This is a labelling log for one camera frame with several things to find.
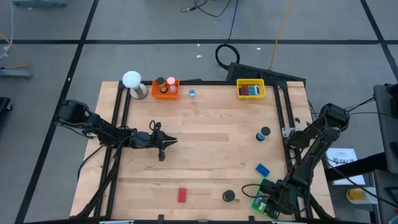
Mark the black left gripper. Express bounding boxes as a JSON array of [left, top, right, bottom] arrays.
[[129, 122, 178, 162]]

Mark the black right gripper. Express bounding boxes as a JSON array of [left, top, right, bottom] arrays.
[[264, 188, 308, 220]]

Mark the green plastic basket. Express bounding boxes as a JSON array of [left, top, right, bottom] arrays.
[[250, 177, 280, 221]]

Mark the blue plastic box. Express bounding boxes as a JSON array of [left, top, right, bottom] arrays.
[[255, 163, 271, 177]]

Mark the orange plastic basket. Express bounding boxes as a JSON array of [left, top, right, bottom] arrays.
[[150, 78, 181, 101]]

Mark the black hourglass white sand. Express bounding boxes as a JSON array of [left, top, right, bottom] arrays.
[[221, 189, 236, 202]]

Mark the yellow white container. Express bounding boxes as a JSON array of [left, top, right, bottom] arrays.
[[346, 187, 379, 205]]

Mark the white booklet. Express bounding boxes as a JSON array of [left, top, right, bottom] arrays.
[[325, 147, 367, 187]]

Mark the black hourglass blue sand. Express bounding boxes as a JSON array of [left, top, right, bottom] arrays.
[[256, 126, 272, 142]]

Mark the black beam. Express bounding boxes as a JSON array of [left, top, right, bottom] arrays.
[[325, 151, 389, 182]]

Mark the yellow plastic basket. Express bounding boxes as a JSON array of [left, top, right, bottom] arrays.
[[236, 78, 267, 100]]

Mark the grey cabinet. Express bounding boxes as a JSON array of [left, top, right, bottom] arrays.
[[372, 82, 398, 224]]

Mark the black perforated case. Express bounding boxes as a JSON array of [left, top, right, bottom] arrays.
[[225, 62, 307, 85]]

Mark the grey table foot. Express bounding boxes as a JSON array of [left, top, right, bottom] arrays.
[[0, 68, 34, 80]]

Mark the black caster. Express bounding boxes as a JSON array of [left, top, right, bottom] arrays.
[[0, 96, 13, 114]]

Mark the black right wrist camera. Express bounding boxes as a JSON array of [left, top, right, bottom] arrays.
[[259, 179, 277, 195]]

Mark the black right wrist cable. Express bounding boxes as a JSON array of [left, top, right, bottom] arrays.
[[241, 183, 269, 199]]

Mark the black aluminium table frame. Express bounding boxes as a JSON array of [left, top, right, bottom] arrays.
[[70, 79, 336, 222]]

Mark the black coiled cable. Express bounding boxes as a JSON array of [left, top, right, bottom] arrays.
[[215, 0, 241, 71]]

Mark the thin black floor cable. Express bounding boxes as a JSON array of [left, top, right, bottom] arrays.
[[180, 0, 233, 18]]

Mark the yellow cable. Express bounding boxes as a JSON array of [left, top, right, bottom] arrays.
[[269, 0, 294, 70]]

